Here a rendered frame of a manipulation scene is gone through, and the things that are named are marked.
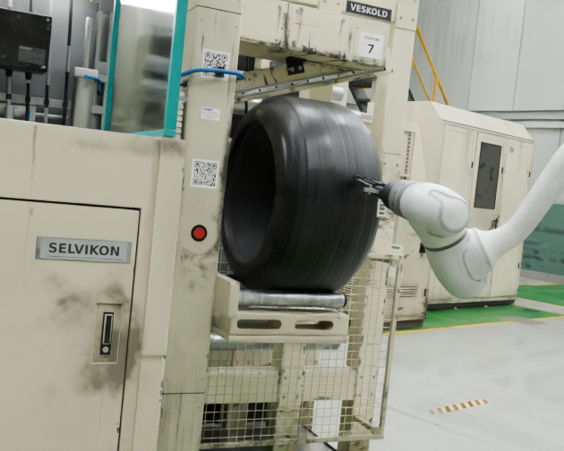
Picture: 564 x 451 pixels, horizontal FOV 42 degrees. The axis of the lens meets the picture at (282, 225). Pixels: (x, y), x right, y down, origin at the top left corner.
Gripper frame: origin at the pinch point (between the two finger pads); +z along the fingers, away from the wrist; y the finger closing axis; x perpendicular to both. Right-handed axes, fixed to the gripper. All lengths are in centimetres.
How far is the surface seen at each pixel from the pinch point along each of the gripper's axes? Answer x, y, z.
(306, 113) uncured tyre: -14.9, 10.5, 16.9
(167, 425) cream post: 73, 38, 14
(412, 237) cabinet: 93, -296, 397
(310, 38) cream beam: -37, -5, 55
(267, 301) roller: 36.4, 15.7, 11.1
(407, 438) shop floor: 142, -125, 121
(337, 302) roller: 36.2, -6.2, 11.1
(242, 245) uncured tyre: 30, 10, 49
